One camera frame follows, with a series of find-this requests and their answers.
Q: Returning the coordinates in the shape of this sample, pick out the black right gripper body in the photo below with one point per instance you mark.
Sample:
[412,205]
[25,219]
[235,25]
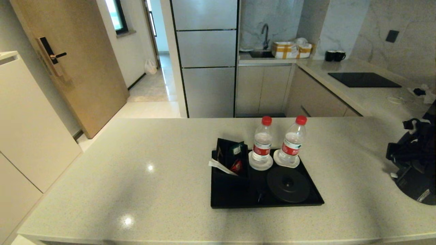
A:
[414,148]

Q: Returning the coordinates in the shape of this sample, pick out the black electric kettle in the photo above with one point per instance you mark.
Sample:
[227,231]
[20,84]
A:
[419,187]

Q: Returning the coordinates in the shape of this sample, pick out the red-capped clear water bottle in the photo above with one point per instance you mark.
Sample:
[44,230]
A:
[262,143]
[292,143]

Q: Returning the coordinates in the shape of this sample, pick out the black round kettle base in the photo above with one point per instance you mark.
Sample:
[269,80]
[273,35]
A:
[287,186]

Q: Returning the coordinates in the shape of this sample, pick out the green snack packet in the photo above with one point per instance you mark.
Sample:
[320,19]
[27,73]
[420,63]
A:
[236,148]

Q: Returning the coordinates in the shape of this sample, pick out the white crumpled cloth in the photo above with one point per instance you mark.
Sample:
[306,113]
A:
[429,97]

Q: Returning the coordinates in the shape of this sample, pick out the black power adapter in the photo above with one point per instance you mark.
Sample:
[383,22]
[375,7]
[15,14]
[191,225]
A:
[419,91]

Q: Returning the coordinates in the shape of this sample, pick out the black induction cooktop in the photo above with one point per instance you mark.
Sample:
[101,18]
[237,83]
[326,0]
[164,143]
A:
[363,80]

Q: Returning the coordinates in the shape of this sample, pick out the black mug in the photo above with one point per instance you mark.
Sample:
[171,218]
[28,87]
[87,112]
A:
[339,56]
[329,56]

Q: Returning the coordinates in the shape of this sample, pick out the white round paper coaster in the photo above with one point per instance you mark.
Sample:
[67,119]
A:
[277,163]
[252,166]

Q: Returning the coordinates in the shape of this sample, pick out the white crumpled bag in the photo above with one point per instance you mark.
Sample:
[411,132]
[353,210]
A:
[301,41]

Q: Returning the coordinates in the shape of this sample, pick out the yellow white basket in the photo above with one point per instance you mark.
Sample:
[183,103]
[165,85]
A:
[284,50]

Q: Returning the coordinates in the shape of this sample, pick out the beige kitchen base cabinets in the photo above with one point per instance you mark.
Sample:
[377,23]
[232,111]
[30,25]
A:
[262,88]

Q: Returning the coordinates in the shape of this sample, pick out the red sachet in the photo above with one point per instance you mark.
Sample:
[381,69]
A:
[236,166]

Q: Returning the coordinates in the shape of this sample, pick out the steel kitchen sink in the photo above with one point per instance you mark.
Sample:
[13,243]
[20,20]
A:
[260,54]

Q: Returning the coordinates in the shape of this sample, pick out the dark kitchen faucet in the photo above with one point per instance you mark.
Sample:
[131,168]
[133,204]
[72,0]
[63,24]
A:
[265,42]

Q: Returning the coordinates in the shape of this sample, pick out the black sachet holder box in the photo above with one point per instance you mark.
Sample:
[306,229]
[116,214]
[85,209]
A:
[231,180]

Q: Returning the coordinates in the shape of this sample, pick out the black rectangular serving tray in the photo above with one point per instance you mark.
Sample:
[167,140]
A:
[231,198]

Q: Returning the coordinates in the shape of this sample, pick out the white wrapped stirrer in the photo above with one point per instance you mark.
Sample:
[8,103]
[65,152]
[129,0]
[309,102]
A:
[221,167]

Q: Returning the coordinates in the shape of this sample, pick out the silver refrigerator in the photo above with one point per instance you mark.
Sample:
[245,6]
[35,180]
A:
[207,51]

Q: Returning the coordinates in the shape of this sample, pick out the white plastic bag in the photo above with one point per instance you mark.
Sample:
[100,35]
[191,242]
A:
[150,67]

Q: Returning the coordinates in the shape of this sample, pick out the dark-framed window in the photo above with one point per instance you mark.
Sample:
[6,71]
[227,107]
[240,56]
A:
[115,13]

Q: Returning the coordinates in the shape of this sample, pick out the light wooden door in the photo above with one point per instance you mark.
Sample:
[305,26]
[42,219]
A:
[85,68]

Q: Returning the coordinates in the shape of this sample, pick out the black electronic door lock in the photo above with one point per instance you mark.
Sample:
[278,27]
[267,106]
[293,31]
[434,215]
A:
[46,51]

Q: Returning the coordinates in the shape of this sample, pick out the cream tall cabinet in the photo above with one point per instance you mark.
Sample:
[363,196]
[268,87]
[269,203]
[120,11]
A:
[27,136]

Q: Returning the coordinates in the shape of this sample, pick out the black wall socket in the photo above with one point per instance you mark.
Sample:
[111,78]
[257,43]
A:
[392,36]

